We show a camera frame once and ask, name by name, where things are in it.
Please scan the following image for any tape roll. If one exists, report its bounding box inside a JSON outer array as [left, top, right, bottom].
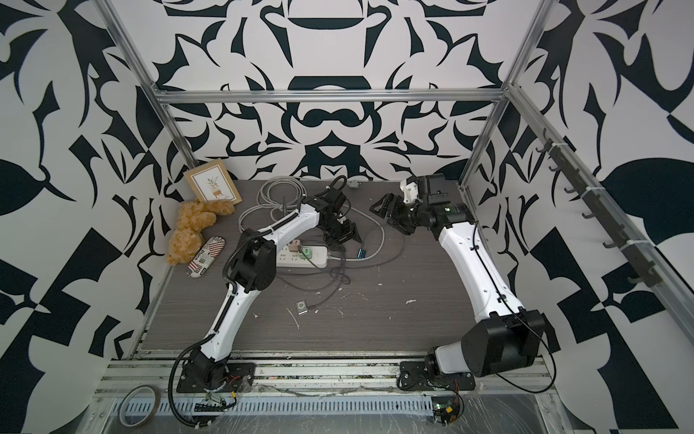
[[117, 385, 161, 429]]

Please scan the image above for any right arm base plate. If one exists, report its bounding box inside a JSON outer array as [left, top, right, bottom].
[[396, 362, 476, 392]]

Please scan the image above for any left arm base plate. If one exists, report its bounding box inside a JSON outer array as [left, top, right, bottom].
[[175, 362, 257, 393]]

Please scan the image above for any grey power strip cord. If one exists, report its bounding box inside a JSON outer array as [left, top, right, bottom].
[[237, 175, 387, 262]]

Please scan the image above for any pink usb charger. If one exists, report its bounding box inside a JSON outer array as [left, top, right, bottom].
[[287, 239, 302, 252]]

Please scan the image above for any tan teddy bear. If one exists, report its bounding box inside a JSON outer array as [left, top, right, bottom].
[[166, 200, 235, 266]]

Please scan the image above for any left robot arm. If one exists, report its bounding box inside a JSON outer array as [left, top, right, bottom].
[[167, 175, 361, 429]]

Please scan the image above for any dark usb cable green charger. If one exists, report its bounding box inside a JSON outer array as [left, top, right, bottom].
[[328, 219, 406, 269]]

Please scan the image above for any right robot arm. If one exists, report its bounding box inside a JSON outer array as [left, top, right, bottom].
[[370, 174, 549, 378]]

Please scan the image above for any white power strip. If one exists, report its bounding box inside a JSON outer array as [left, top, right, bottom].
[[277, 246, 330, 269]]

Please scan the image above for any black wall hook rack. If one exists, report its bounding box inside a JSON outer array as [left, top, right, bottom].
[[538, 132, 663, 288]]

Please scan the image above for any framed plant picture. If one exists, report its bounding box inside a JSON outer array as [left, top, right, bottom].
[[184, 159, 242, 205]]

